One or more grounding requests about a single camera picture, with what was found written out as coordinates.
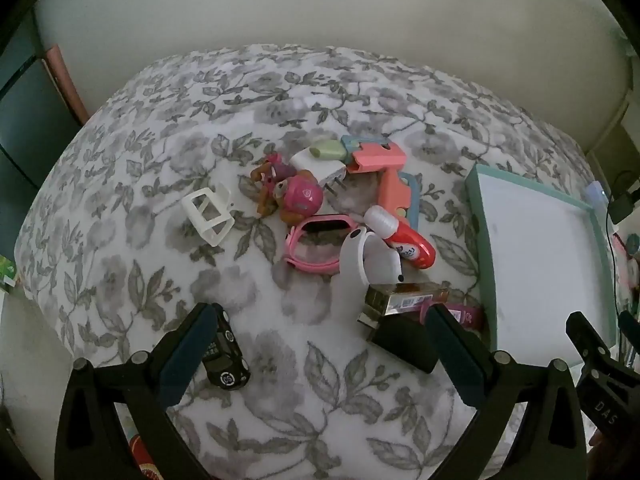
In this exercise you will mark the green printed box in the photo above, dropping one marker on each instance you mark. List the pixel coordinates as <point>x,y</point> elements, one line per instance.
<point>7,272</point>

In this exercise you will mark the teal patterned tape roll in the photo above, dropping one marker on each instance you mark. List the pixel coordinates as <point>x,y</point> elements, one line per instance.
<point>633,246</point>

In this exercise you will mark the pink helmet toy puppy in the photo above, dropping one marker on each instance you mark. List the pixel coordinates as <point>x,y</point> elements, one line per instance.
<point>302,195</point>

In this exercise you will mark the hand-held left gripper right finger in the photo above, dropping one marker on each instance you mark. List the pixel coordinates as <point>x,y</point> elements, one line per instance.
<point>456,362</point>

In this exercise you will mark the white plastic clip frame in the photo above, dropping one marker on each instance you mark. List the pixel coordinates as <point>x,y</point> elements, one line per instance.
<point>224,225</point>

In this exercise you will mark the white charger plug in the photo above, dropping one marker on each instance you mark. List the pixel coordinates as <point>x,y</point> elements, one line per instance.
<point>315,167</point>

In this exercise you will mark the dark green cabinet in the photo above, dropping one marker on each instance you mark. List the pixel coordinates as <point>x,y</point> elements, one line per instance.
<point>25,110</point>

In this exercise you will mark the black toy car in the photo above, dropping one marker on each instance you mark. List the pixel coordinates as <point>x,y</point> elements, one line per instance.
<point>225,355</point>

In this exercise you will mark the green-tipped pastel toy knife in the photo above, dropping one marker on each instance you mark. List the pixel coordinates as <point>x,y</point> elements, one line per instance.
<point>375,157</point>

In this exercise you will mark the grey floral blanket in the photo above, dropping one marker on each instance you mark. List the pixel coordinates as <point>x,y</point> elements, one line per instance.
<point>150,135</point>

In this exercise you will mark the teal cardboard tray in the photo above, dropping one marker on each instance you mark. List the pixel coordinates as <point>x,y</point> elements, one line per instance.
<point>540,260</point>

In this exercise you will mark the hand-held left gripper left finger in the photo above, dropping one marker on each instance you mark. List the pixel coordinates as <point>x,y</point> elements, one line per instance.
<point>184,357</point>

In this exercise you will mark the gold patterned box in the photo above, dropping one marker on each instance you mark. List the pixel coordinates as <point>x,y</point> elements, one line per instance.
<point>395,302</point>

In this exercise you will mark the white smartwatch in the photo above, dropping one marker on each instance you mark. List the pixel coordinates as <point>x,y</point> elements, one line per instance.
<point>350,260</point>

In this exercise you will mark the salmon and blue toy knife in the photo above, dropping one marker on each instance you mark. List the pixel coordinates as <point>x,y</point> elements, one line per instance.
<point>392,192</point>

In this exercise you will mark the red printed packet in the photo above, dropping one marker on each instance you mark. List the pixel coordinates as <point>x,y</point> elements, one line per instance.
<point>142,455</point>

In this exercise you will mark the black charger cube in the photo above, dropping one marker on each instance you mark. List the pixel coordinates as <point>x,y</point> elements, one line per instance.
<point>405,345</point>

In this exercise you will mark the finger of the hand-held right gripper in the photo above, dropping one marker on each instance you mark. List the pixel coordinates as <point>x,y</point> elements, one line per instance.
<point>587,342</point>
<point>631,321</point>

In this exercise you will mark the pink smartwatch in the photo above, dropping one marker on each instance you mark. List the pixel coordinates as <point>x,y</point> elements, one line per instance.
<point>291,245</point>

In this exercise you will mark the red roll-on bottle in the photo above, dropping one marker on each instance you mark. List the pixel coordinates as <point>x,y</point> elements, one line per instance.
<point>415,247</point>

